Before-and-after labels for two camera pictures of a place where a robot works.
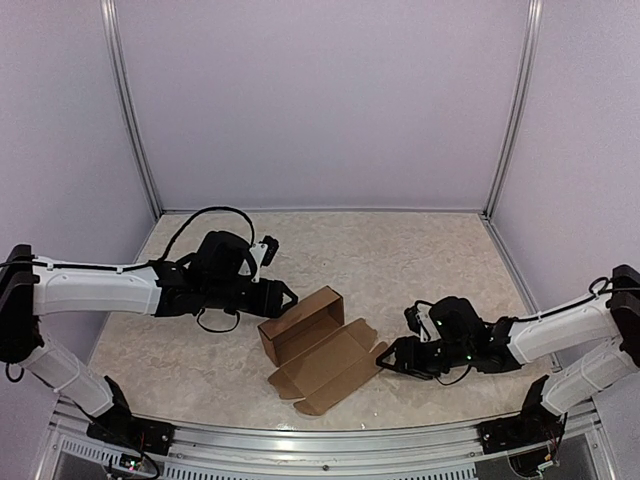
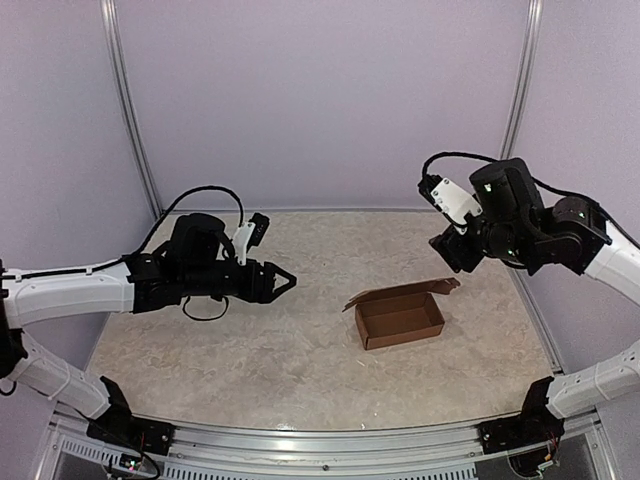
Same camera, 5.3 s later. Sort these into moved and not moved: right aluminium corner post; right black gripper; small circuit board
Moved: right black gripper
Not moved: small circuit board; right aluminium corner post
